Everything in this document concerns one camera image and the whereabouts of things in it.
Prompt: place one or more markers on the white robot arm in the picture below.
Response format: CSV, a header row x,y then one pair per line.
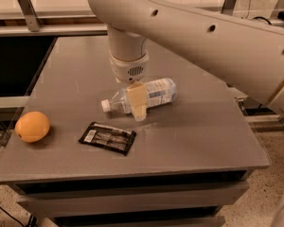
x,y
245,54

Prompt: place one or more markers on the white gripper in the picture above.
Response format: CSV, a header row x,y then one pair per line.
x,y
128,69

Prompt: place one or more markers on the black snack packet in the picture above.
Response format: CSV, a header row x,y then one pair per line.
x,y
109,138

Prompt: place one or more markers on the left metal bracket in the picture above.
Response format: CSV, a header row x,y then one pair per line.
x,y
29,13

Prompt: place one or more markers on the clear blue-label plastic bottle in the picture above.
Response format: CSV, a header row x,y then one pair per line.
x,y
160,92

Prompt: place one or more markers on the grey drawer front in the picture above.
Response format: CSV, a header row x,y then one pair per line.
x,y
133,199

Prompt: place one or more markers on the orange fruit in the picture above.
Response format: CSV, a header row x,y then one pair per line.
x,y
32,126

